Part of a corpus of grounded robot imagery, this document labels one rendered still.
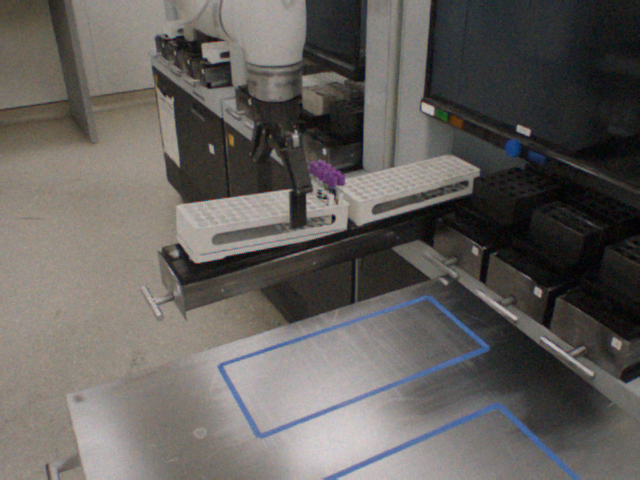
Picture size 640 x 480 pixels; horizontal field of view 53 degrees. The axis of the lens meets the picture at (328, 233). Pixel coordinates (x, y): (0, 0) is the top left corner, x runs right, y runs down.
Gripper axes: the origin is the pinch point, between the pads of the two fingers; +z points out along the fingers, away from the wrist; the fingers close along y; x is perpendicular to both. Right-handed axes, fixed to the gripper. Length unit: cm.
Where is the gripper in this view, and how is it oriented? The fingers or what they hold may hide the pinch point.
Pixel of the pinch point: (280, 205)
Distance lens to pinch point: 115.1
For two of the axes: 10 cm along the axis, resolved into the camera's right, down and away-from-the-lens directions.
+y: 5.0, 4.2, -7.6
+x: 8.7, -2.5, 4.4
